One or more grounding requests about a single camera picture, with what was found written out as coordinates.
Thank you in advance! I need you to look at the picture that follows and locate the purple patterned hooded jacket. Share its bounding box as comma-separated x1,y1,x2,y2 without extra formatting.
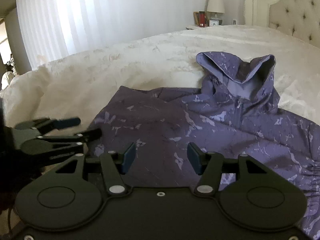
89,51,319,239

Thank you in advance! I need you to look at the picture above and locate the white bed comforter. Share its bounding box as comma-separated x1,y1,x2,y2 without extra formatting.
1,25,319,128

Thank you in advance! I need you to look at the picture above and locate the white window curtain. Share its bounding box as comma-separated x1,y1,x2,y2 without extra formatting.
16,0,206,68

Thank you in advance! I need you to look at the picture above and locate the white nightstand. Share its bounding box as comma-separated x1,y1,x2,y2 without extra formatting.
186,25,208,30

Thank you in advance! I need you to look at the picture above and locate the small white alarm clock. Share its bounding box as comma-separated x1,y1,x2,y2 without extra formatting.
209,19,220,27

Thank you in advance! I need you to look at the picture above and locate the white table lamp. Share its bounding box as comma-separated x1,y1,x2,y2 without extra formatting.
207,0,225,25

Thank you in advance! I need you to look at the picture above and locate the cream tufted headboard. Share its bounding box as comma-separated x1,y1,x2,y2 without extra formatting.
244,0,319,48

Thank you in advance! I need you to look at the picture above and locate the red picture frame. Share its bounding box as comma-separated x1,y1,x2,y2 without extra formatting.
193,11,208,28

